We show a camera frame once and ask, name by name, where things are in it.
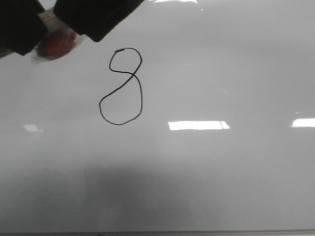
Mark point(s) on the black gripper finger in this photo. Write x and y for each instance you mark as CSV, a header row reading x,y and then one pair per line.
x,y
21,28
94,18

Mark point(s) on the white black whiteboard marker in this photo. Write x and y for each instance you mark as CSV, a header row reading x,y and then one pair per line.
x,y
51,21

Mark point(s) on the white glossy whiteboard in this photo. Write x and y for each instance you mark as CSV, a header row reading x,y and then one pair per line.
x,y
194,115

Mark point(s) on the red block in clear tape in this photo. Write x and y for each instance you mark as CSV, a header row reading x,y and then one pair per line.
x,y
56,45

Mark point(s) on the grey aluminium whiteboard frame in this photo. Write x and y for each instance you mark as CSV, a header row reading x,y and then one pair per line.
x,y
294,232

